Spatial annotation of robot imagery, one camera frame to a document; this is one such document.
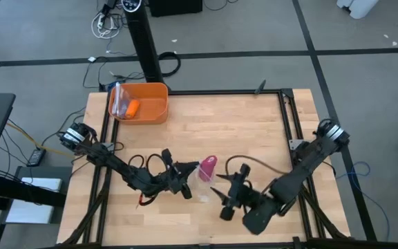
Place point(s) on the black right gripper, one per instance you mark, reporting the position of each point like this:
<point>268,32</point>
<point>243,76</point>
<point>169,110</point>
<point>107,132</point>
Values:
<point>238,190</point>

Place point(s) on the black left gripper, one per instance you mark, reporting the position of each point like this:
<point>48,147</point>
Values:
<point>168,181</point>

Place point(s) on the pink elastic bandage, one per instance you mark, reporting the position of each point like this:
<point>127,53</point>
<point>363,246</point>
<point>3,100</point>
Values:
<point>207,167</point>

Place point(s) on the clear plastic zip bag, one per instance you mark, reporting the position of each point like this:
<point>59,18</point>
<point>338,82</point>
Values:
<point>202,190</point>

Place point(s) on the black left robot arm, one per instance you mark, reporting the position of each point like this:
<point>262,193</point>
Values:
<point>112,162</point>

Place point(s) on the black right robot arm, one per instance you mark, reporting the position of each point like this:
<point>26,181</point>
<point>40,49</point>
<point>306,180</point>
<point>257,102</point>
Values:
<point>306,162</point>

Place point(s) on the clear zip bag with bandage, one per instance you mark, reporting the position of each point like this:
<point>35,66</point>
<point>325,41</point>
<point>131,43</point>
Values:
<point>119,100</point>

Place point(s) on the orange plastic bin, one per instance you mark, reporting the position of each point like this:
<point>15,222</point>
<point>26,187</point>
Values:
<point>150,103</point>

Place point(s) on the orange carrot toy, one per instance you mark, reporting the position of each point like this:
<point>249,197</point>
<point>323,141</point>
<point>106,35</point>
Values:
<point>132,108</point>

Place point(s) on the black tower fan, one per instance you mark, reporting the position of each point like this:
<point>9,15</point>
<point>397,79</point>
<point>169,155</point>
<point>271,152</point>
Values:
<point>145,45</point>

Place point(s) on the black power adapter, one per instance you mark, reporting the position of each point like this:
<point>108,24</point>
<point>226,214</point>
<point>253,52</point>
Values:
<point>36,157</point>

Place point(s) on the white flat panel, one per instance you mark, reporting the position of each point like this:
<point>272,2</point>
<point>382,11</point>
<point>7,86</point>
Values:
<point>33,204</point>

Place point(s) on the black box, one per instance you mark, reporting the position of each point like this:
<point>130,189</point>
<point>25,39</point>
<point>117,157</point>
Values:
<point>175,7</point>

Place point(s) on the black aluminium table frame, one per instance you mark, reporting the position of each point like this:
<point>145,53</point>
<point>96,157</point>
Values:
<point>285,114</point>

